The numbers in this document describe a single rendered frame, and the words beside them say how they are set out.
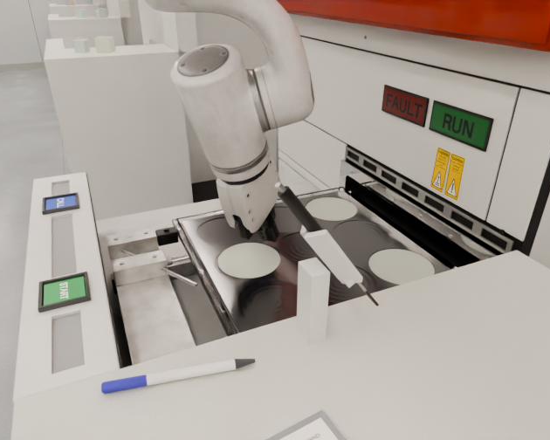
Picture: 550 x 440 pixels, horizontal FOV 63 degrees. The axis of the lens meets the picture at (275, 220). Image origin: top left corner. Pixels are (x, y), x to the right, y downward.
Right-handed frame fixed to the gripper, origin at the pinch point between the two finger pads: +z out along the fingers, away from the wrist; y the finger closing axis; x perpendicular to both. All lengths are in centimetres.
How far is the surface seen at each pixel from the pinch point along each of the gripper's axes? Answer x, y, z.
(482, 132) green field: 28.0, -19.2, -10.3
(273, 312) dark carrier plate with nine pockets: 9.7, 14.4, -3.6
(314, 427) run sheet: 23.9, 27.5, -17.4
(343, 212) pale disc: 6.8, -14.3, 9.8
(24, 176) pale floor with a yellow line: -280, -66, 133
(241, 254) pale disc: -1.9, 5.6, 0.3
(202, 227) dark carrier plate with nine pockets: -13.1, 2.0, 2.2
